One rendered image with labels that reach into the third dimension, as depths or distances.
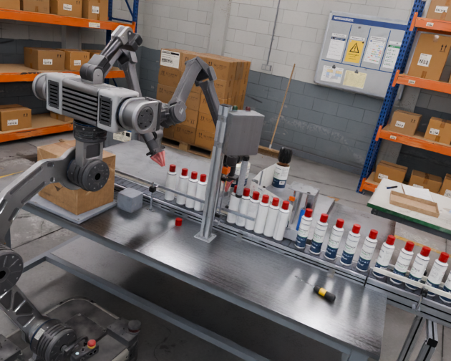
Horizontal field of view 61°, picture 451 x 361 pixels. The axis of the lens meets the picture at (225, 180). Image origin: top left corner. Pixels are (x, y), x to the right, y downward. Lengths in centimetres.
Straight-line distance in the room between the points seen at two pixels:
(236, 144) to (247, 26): 523
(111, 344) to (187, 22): 615
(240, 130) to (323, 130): 476
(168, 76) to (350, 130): 288
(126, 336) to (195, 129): 394
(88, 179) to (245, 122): 72
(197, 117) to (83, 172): 401
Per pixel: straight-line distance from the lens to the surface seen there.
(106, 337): 225
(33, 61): 581
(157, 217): 209
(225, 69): 537
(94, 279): 265
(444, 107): 615
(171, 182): 211
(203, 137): 562
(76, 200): 201
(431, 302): 193
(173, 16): 768
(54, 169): 175
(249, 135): 176
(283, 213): 188
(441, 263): 189
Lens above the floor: 182
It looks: 21 degrees down
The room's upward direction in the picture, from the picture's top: 10 degrees clockwise
